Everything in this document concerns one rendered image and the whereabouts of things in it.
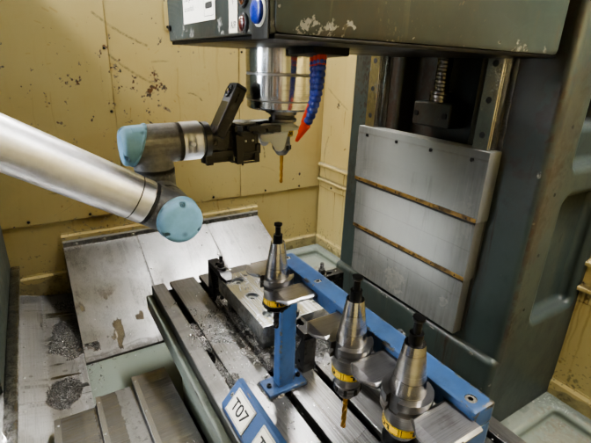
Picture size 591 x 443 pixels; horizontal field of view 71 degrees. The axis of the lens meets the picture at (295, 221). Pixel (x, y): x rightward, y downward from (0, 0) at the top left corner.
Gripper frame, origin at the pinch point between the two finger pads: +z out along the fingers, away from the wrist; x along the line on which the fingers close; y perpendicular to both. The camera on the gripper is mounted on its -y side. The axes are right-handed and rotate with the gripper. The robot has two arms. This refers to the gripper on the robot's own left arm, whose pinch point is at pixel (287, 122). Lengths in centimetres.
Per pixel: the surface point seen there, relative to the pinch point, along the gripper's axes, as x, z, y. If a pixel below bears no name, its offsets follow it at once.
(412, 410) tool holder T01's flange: 57, -16, 24
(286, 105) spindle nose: 7.1, -4.3, -4.5
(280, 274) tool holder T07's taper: 23.8, -14.9, 22.9
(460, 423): 61, -13, 25
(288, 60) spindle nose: 7.4, -3.9, -13.1
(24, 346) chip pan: -62, -65, 78
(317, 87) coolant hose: 19.9, -5.5, -8.9
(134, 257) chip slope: -89, -22, 66
